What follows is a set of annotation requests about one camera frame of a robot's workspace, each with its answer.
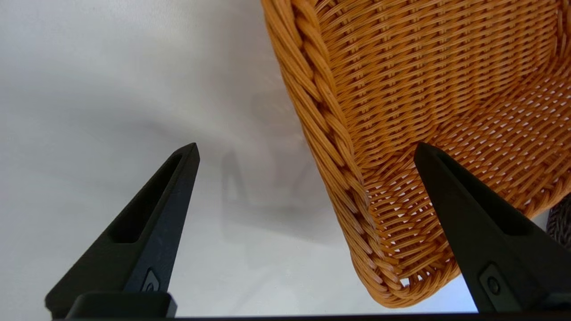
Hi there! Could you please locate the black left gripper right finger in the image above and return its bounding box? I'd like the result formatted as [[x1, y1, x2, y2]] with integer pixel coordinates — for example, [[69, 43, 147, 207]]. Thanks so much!
[[414, 142, 571, 313]]

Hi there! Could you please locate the orange wicker basket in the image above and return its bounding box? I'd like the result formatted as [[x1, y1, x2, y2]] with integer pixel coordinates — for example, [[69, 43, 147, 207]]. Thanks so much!
[[261, 0, 571, 309]]

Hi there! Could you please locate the dark brown wicker basket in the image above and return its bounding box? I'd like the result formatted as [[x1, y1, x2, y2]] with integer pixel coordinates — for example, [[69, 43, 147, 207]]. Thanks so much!
[[546, 194, 571, 250]]

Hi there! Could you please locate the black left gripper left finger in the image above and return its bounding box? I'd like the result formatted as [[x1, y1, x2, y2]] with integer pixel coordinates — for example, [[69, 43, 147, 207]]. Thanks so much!
[[45, 143, 200, 318]]

